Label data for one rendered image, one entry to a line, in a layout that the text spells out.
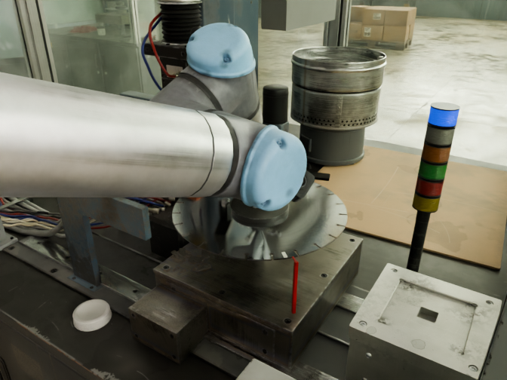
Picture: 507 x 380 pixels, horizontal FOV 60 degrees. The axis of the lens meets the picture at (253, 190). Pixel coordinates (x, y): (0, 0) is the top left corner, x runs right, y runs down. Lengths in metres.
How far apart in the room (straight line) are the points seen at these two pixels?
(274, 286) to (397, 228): 0.50
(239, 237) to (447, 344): 0.35
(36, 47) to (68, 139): 1.57
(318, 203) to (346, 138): 0.65
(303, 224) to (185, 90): 0.39
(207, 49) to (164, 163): 0.22
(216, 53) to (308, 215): 0.42
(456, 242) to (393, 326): 0.55
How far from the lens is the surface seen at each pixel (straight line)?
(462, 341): 0.71
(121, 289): 0.99
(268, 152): 0.37
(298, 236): 0.77
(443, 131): 0.79
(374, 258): 1.09
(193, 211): 0.84
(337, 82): 1.40
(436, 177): 0.82
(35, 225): 1.26
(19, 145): 0.28
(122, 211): 0.81
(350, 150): 1.52
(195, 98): 0.50
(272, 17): 1.09
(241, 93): 0.54
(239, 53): 0.51
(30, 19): 1.84
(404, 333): 0.69
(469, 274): 1.12
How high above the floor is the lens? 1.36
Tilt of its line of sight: 27 degrees down
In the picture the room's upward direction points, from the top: straight up
